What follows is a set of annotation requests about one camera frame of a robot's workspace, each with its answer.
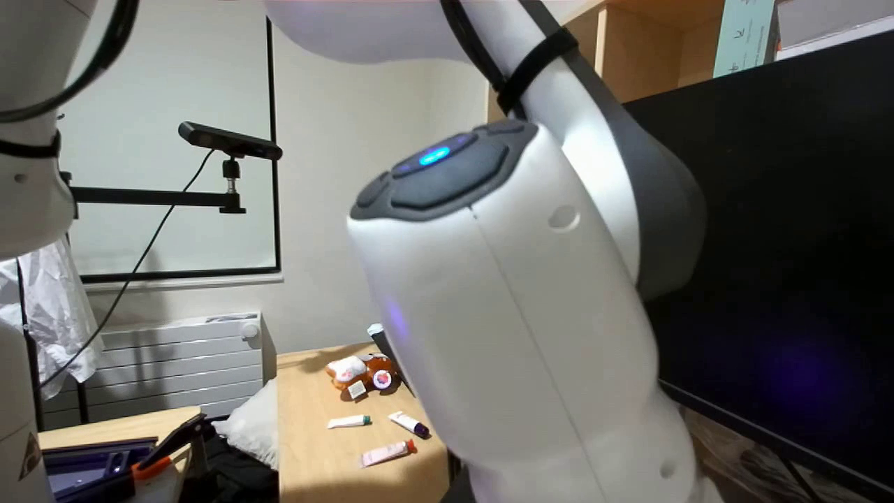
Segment white tube green cap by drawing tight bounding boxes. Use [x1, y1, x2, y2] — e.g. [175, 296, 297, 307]
[325, 412, 374, 433]

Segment black monitor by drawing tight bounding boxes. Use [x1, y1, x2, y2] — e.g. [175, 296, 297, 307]
[621, 32, 894, 497]

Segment white radiator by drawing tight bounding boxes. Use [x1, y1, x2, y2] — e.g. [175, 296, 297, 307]
[90, 311, 272, 426]

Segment teal board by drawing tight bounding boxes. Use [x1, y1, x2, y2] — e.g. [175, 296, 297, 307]
[712, 0, 780, 79]

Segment white hanging cloth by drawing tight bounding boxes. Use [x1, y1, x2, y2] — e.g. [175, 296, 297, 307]
[0, 236, 101, 385]

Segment blue plastic tray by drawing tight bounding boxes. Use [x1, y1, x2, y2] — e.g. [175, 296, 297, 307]
[40, 438, 160, 503]

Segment crumpled clear plastic bag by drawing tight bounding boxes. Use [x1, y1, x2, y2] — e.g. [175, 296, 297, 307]
[211, 375, 283, 469]

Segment wooden shelf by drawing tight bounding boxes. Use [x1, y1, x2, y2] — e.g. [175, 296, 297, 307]
[482, 0, 731, 125]

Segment orange handled tool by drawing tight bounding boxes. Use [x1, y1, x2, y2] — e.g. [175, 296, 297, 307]
[128, 412, 204, 484]

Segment small wooden side table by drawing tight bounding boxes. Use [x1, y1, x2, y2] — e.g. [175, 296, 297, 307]
[33, 403, 204, 503]

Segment black bar camera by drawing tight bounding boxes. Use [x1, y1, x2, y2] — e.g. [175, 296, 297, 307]
[175, 118, 286, 164]

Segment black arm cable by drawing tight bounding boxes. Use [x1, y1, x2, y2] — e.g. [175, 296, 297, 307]
[0, 0, 144, 160]
[436, 0, 580, 121]

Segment black framed whiteboard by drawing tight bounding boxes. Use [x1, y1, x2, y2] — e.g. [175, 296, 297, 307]
[58, 0, 286, 285]

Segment thin black camera cable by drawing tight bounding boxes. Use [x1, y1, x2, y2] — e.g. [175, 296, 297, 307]
[40, 146, 218, 391]

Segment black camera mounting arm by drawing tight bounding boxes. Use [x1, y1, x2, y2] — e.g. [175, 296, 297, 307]
[58, 153, 251, 217]

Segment white tube black cap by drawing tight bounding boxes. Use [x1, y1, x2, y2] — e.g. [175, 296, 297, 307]
[386, 408, 432, 442]

